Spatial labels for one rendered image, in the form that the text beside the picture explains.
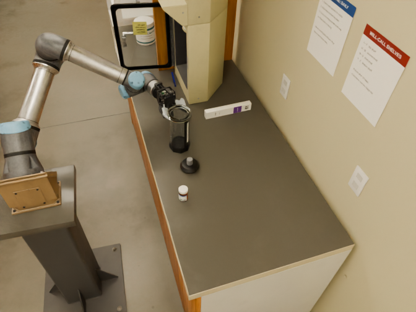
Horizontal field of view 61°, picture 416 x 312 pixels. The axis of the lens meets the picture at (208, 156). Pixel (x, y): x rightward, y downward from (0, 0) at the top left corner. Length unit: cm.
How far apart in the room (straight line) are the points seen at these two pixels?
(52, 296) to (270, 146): 160
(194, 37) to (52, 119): 210
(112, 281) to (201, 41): 156
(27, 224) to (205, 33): 117
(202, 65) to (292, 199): 82
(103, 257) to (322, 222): 151
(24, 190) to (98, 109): 210
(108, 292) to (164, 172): 102
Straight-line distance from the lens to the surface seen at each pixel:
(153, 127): 190
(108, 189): 287
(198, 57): 187
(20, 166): 156
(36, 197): 162
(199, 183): 163
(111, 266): 250
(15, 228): 166
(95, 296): 243
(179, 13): 173
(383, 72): 129
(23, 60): 454
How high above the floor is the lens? 222
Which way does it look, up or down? 47 degrees down
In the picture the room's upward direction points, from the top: 2 degrees clockwise
